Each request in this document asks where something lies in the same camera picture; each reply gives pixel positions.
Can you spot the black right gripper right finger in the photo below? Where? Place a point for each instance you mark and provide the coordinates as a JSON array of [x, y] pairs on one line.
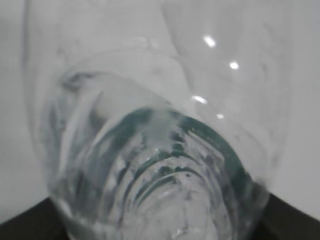
[[281, 221]]

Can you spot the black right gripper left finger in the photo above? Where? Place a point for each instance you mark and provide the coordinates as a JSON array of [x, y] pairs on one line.
[[41, 222]]

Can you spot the clear water bottle green label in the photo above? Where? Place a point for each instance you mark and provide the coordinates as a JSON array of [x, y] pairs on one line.
[[158, 119]]

